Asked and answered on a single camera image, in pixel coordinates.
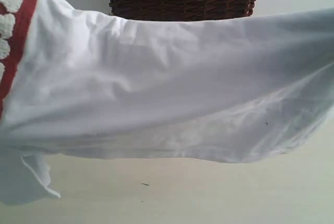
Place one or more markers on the white t-shirt red lettering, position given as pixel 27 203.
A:
pixel 82 83

